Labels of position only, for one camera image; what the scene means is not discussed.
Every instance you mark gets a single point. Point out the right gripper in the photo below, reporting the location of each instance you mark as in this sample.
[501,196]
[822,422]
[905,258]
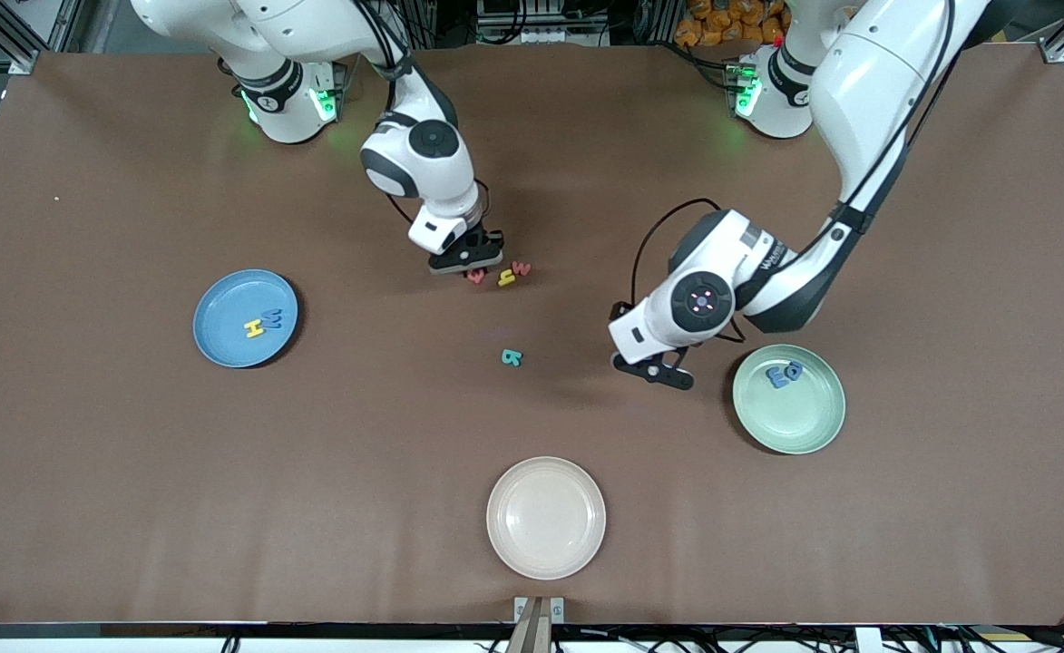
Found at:
[487,243]

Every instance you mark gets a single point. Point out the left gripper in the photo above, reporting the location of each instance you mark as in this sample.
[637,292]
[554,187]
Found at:
[616,310]

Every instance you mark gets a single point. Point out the pink foam capital Q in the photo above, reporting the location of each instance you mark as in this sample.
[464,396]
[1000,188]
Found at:
[476,277]

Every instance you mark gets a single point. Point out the yellow foam lowercase h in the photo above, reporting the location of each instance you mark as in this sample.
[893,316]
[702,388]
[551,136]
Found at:
[506,279]

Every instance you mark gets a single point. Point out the blue foam lowercase m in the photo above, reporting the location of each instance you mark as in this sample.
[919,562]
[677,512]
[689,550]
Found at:
[777,378]

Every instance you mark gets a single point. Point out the blue foam lowercase a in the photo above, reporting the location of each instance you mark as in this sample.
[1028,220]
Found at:
[795,370]

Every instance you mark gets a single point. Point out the blue foam capital W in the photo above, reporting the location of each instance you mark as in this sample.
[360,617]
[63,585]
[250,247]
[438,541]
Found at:
[273,318]

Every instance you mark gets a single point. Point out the yellow foam capital H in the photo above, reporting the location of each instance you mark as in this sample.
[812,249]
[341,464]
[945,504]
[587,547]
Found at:
[254,328]

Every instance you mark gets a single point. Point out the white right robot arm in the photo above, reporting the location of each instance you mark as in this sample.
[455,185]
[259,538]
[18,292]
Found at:
[278,100]

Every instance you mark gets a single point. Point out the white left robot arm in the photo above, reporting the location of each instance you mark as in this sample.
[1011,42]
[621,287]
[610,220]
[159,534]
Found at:
[867,91]

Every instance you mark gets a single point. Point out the green plate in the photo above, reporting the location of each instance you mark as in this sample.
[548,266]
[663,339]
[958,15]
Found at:
[788,417]

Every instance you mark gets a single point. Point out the beige plate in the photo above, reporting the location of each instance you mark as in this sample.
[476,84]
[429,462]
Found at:
[546,518]

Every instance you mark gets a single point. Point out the blue plate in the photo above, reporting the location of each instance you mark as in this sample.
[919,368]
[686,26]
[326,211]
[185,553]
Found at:
[223,308]

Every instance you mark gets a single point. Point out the teal foam capital R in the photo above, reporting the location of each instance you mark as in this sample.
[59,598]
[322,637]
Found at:
[511,356]

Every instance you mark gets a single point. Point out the white electronics box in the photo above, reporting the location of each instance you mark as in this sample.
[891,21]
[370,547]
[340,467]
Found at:
[541,32]

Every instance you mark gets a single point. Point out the orange packaged goods pile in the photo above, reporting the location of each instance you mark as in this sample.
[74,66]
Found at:
[722,27]

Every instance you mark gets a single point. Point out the brown table cover mat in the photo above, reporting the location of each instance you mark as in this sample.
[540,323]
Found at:
[132,453]

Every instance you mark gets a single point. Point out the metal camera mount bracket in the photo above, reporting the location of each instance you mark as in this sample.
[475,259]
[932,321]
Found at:
[554,609]

